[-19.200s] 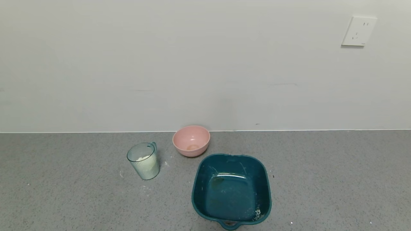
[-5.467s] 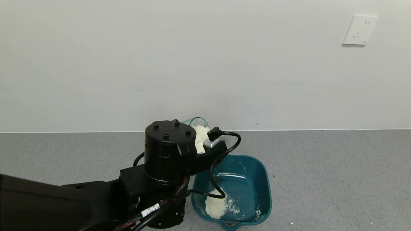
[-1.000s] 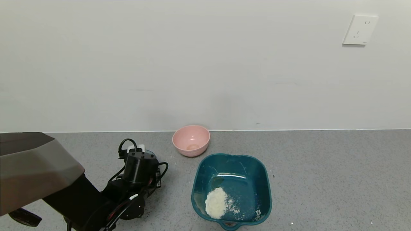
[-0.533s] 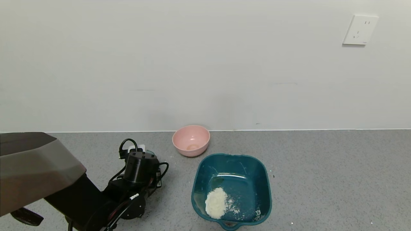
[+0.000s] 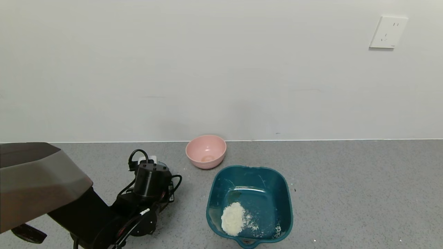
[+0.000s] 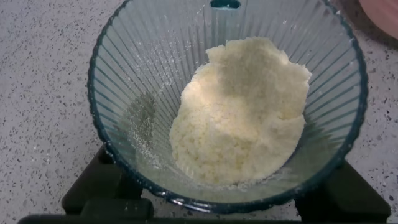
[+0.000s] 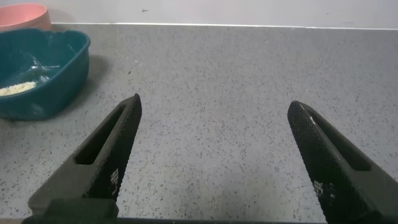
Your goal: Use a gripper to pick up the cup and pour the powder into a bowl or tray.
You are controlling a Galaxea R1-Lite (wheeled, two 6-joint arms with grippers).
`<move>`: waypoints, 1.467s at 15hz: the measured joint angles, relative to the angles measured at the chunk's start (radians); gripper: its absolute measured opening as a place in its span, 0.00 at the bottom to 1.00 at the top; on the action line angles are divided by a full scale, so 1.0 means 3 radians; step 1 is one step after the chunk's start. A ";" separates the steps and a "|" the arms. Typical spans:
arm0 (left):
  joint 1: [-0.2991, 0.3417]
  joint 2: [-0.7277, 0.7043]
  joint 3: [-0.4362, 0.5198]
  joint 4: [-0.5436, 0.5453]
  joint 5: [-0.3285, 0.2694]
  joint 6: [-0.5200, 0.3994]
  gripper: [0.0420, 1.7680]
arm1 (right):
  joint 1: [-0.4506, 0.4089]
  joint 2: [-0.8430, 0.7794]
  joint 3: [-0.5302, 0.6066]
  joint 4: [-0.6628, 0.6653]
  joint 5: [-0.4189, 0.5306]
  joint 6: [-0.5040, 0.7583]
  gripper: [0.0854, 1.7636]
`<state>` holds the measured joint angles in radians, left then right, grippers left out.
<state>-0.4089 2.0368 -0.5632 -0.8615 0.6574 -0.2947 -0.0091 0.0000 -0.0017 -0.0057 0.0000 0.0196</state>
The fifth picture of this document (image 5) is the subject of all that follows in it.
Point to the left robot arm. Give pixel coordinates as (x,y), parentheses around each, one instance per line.
(38,183)

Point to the teal plastic basin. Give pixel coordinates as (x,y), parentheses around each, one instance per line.
(263,204)

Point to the pink bowl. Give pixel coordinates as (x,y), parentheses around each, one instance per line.
(206,152)

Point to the white wall socket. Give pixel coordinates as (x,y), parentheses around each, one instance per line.
(388,31)

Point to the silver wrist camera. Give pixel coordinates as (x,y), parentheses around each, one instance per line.
(148,159)

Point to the white powder pile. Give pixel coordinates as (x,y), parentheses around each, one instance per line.
(232,219)

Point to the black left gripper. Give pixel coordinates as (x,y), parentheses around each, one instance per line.
(168,192)

